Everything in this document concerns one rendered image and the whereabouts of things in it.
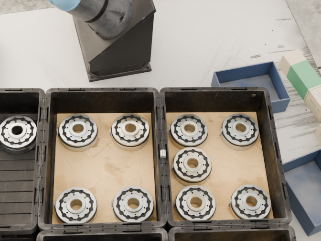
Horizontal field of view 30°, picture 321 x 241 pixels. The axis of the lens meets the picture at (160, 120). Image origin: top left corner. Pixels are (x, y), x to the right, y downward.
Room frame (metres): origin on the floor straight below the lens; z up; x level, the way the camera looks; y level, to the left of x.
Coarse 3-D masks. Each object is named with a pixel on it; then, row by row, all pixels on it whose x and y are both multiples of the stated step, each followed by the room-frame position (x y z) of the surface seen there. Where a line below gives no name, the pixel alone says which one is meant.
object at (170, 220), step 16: (160, 96) 0.92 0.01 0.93; (160, 112) 0.87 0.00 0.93; (272, 112) 0.91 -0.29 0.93; (272, 128) 0.86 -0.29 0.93; (288, 208) 0.63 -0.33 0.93; (176, 224) 0.56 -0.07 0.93; (192, 224) 0.56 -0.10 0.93; (208, 224) 0.57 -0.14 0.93; (224, 224) 0.57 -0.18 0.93; (240, 224) 0.58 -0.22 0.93; (256, 224) 0.58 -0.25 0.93; (272, 224) 0.59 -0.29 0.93; (288, 224) 0.60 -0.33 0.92
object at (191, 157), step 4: (188, 156) 0.78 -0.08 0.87; (192, 156) 0.78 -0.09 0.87; (196, 156) 0.78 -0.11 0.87; (184, 160) 0.77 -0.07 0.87; (188, 160) 0.77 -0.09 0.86; (196, 160) 0.77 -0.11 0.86; (200, 160) 0.77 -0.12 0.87; (184, 164) 0.75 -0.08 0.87; (200, 164) 0.76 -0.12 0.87; (188, 168) 0.74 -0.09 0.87; (192, 168) 0.75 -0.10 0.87; (196, 168) 0.75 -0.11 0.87; (200, 168) 0.75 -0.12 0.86
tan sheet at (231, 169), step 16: (176, 112) 0.94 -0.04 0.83; (192, 112) 0.94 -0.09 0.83; (208, 112) 0.95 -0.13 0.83; (224, 112) 0.96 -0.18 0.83; (240, 112) 0.96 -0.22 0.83; (208, 128) 0.90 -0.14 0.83; (208, 144) 0.85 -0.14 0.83; (224, 144) 0.85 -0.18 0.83; (256, 144) 0.86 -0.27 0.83; (224, 160) 0.80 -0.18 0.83; (240, 160) 0.81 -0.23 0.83; (256, 160) 0.81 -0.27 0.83; (224, 176) 0.75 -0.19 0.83; (240, 176) 0.76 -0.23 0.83; (256, 176) 0.76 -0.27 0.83; (176, 192) 0.69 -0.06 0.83; (224, 192) 0.71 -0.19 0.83; (224, 208) 0.66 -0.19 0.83
